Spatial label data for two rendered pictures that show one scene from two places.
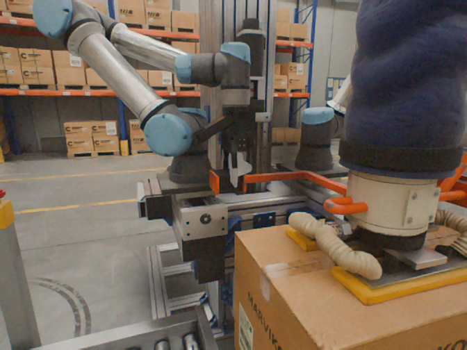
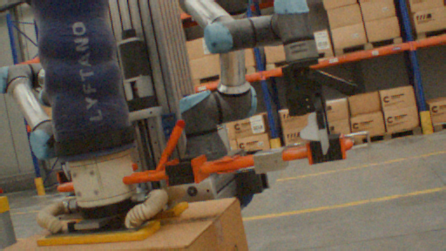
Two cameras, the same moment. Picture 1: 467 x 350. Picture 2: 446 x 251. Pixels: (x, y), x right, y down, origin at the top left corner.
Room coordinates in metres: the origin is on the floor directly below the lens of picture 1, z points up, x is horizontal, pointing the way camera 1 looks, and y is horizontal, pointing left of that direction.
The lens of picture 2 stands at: (-0.20, -1.34, 1.22)
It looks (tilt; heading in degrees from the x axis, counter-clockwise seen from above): 3 degrees down; 36
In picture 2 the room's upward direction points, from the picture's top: 12 degrees counter-clockwise
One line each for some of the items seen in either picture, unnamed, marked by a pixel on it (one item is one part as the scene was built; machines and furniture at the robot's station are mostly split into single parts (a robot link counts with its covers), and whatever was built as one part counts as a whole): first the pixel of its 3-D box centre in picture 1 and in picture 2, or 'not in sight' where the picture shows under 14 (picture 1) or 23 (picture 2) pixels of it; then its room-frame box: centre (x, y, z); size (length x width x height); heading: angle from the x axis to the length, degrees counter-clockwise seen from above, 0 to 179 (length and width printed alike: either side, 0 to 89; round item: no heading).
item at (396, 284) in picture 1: (415, 263); (94, 229); (0.49, -0.38, 0.97); 0.34 x 0.10 x 0.05; 107
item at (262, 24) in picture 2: not in sight; (272, 30); (0.81, -0.82, 1.37); 0.11 x 0.11 x 0.08; 50
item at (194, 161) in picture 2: (463, 190); (186, 170); (0.66, -0.59, 1.07); 0.10 x 0.08 x 0.06; 17
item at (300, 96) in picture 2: not in sight; (305, 88); (0.76, -0.90, 1.21); 0.09 x 0.08 x 0.12; 108
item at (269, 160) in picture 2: not in sight; (271, 159); (0.72, -0.80, 1.07); 0.07 x 0.07 x 0.04; 17
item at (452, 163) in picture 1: (392, 150); (95, 140); (0.58, -0.35, 1.19); 0.23 x 0.23 x 0.04
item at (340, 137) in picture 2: not in sight; (327, 148); (0.76, -0.93, 1.07); 0.08 x 0.07 x 0.05; 107
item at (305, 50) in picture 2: not in sight; (300, 53); (0.76, -0.91, 1.29); 0.08 x 0.08 x 0.05
